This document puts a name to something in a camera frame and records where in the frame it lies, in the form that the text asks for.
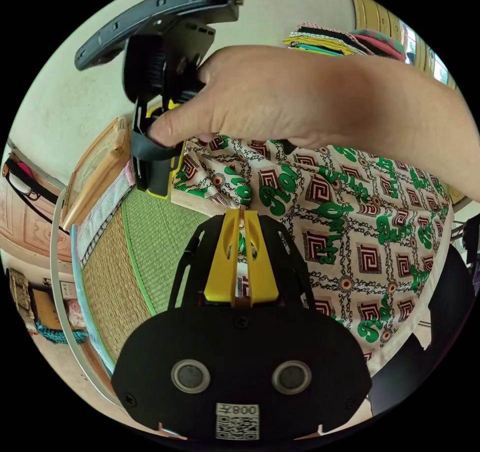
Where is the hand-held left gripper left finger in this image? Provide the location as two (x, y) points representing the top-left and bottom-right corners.
(203, 209), (241, 306)

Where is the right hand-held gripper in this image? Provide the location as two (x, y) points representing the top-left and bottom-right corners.
(122, 18), (217, 201)

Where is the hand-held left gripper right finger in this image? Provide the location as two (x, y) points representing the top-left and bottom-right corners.
(243, 211), (280, 307)

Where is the floral green short sleeve shirt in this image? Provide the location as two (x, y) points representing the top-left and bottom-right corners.
(170, 133), (456, 379)

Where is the person's right forearm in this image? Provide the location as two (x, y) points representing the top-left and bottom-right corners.
(337, 58), (480, 202)

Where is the person's right hand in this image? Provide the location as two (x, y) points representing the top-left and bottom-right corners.
(146, 44), (348, 154)

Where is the bed with woven mat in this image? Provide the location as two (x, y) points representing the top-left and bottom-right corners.
(69, 159), (241, 382)

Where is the wooden framed panel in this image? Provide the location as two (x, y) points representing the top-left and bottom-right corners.
(61, 116), (133, 232)

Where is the person's body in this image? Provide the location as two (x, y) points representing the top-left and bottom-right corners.
(366, 241), (476, 420)

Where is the pile of clothes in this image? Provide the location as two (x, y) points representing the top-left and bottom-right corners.
(281, 23), (408, 62)

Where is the window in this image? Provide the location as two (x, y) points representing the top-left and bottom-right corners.
(397, 18), (451, 85)

